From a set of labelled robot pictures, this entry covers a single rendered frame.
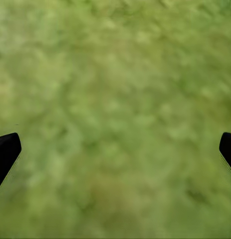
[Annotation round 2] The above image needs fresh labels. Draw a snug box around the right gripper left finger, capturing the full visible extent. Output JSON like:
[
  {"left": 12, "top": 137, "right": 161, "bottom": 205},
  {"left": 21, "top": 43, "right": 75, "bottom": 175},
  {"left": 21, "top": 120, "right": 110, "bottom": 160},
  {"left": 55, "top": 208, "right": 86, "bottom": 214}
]
[{"left": 0, "top": 132, "right": 21, "bottom": 185}]

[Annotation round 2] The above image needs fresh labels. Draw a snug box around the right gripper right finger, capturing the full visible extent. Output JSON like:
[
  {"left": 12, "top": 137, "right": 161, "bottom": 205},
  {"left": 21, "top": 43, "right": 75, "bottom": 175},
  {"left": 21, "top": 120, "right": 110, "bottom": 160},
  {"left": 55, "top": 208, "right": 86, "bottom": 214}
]
[{"left": 219, "top": 132, "right": 231, "bottom": 167}]

